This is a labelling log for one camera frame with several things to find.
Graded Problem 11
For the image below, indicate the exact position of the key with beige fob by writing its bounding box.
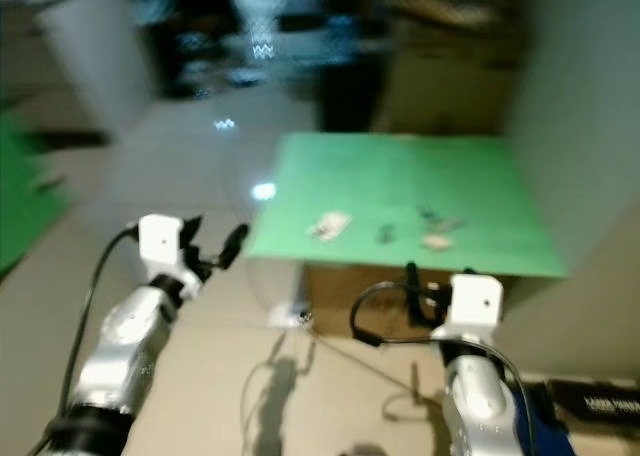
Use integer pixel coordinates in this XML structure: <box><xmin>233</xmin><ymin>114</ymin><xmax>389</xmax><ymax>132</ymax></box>
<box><xmin>421</xmin><ymin>232</ymin><xmax>456</xmax><ymax>252</ymax></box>

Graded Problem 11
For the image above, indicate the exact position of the white table foot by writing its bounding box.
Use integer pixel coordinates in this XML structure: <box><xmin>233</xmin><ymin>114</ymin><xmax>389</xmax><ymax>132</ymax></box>
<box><xmin>268</xmin><ymin>303</ymin><xmax>311</xmax><ymax>329</ymax></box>

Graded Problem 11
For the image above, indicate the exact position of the key with white tag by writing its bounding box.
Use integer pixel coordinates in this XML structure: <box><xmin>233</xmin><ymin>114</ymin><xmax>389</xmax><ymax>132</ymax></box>
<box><xmin>308</xmin><ymin>211</ymin><xmax>354</xmax><ymax>243</ymax></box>

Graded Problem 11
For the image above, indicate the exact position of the green table mat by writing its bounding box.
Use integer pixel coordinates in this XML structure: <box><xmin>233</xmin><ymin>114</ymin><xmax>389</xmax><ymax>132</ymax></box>
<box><xmin>244</xmin><ymin>132</ymin><xmax>569</xmax><ymax>280</ymax></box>

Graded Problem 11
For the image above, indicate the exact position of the green cloth sheet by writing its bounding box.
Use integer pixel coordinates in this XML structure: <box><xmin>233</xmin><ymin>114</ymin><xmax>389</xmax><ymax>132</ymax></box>
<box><xmin>0</xmin><ymin>104</ymin><xmax>73</xmax><ymax>277</ymax></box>

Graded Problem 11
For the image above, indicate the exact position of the black flat box with print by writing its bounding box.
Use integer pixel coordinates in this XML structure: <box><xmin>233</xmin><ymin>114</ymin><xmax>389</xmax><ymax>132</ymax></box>
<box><xmin>548</xmin><ymin>375</ymin><xmax>640</xmax><ymax>429</ymax></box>

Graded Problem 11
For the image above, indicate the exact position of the white cabinet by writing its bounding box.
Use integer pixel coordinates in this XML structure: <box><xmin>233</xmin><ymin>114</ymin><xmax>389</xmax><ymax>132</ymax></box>
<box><xmin>34</xmin><ymin>0</ymin><xmax>163</xmax><ymax>143</ymax></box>

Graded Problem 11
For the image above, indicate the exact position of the large brown cardboard box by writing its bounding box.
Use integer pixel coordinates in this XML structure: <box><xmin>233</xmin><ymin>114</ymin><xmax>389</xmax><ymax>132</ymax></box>
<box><xmin>368</xmin><ymin>20</ymin><xmax>527</xmax><ymax>138</ymax></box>

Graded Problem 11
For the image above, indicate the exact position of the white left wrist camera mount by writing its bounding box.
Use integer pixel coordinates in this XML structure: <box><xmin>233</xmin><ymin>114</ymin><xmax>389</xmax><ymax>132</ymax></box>
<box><xmin>137</xmin><ymin>213</ymin><xmax>188</xmax><ymax>278</ymax></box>

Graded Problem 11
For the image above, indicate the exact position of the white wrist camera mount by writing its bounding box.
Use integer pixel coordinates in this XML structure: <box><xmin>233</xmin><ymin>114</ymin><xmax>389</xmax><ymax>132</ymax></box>
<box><xmin>447</xmin><ymin>273</ymin><xmax>504</xmax><ymax>330</ymax></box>
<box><xmin>137</xmin><ymin>213</ymin><xmax>188</xmax><ymax>278</ymax></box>

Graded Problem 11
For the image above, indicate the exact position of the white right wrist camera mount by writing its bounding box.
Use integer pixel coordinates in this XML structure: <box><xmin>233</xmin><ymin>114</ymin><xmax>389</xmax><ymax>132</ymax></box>
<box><xmin>447</xmin><ymin>273</ymin><xmax>504</xmax><ymax>330</ymax></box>

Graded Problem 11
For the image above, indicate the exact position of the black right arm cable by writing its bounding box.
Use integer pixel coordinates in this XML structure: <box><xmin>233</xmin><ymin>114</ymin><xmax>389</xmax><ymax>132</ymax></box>
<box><xmin>349</xmin><ymin>280</ymin><xmax>439</xmax><ymax>348</ymax></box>

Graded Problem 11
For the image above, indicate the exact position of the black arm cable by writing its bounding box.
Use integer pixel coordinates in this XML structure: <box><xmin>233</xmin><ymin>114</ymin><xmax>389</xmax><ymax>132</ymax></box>
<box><xmin>349</xmin><ymin>280</ymin><xmax>439</xmax><ymax>348</ymax></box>
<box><xmin>60</xmin><ymin>226</ymin><xmax>142</xmax><ymax>419</ymax></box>

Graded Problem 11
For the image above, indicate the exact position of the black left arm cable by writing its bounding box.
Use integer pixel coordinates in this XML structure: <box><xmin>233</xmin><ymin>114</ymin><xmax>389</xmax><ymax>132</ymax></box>
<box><xmin>60</xmin><ymin>226</ymin><xmax>142</xmax><ymax>419</ymax></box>

